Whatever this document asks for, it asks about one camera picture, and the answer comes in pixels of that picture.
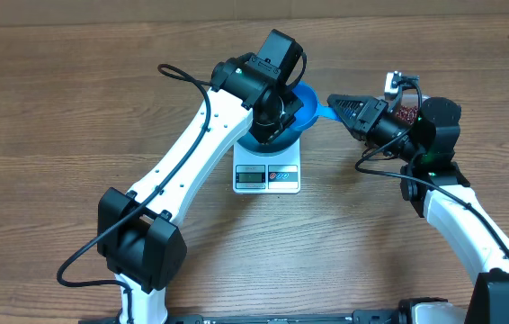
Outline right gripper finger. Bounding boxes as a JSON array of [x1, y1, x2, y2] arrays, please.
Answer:
[[333, 103, 374, 135], [327, 94, 376, 108]]

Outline blue plastic measuring scoop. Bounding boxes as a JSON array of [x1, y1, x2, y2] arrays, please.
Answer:
[[290, 81, 340, 132]]

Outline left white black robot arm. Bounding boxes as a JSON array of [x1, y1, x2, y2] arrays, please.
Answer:
[[96, 31, 307, 323]]

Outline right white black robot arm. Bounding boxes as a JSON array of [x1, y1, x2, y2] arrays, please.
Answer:
[[327, 94, 509, 323]]

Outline teal blue bowl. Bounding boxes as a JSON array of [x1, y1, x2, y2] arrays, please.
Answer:
[[234, 122, 302, 156]]

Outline white digital kitchen scale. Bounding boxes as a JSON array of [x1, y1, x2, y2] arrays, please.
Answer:
[[232, 139, 301, 194]]

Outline red adzuki beans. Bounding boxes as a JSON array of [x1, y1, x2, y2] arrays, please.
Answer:
[[394, 105, 419, 125]]

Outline clear plastic food container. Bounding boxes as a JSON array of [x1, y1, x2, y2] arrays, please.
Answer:
[[384, 94, 419, 128]]

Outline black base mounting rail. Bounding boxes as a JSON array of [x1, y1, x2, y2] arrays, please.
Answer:
[[78, 296, 478, 324]]

